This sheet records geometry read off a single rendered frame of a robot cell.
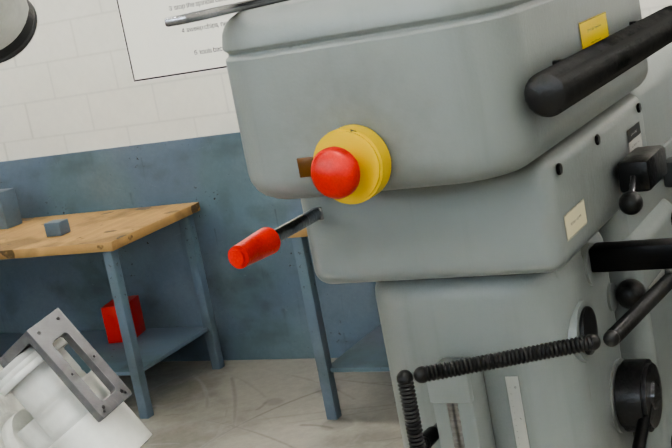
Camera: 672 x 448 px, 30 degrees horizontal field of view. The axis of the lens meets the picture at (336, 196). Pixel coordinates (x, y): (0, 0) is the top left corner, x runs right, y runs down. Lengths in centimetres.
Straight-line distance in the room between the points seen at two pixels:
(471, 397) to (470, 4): 36
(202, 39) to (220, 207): 86
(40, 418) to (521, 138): 42
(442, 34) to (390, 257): 25
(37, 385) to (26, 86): 611
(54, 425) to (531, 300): 42
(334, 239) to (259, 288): 535
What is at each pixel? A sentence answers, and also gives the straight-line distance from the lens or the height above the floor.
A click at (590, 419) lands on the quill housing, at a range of 118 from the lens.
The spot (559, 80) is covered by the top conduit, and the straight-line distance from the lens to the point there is 95.
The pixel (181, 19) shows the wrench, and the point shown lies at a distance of 97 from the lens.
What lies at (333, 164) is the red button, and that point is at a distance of 94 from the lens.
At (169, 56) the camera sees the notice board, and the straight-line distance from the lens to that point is 645.
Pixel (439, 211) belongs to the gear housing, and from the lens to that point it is 107.
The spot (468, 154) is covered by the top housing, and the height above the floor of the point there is 176.
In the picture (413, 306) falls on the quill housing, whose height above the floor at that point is 160.
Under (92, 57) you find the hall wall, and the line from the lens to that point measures 674.
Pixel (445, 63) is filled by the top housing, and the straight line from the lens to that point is 94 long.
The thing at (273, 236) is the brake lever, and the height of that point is 170.
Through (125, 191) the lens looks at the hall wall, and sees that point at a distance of 677.
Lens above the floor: 191
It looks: 10 degrees down
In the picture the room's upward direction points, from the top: 11 degrees counter-clockwise
